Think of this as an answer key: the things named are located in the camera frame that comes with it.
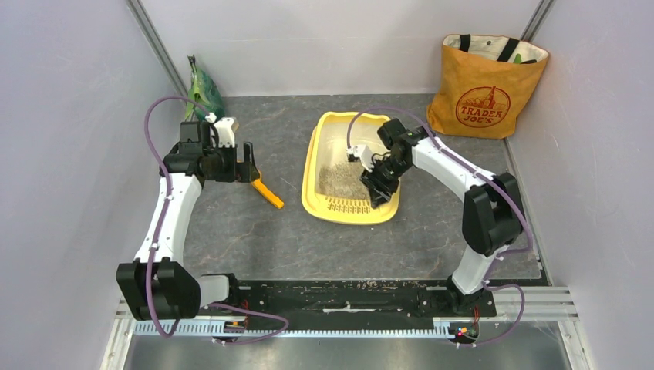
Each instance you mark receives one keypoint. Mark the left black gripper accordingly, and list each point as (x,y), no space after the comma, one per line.
(242,172)

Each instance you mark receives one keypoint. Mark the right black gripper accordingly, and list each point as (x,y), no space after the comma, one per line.
(378,188)

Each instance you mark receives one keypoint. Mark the orange litter scoop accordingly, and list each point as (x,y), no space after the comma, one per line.
(264,191)

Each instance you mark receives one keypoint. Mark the yellow litter box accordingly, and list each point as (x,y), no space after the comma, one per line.
(328,146)

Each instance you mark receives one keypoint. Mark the green litter bag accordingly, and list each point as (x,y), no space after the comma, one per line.
(203,90)

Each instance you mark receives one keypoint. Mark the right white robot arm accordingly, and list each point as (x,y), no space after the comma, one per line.
(493,216)

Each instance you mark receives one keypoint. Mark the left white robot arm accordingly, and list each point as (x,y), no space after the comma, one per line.
(156,284)

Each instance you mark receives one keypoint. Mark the grey litter pile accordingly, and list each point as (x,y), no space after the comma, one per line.
(342,180)

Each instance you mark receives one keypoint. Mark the orange Trader Joe's bag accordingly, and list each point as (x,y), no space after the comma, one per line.
(485,83)

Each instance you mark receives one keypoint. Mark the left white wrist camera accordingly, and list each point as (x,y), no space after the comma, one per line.
(224,130)

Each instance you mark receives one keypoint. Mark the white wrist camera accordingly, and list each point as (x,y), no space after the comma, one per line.
(363,154)
(224,130)

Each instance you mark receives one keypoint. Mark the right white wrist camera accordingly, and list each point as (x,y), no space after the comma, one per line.
(363,154)

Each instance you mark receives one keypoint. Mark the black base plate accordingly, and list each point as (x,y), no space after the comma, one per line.
(358,305)

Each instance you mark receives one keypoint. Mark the aluminium rail frame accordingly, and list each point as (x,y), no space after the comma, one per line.
(538,328)

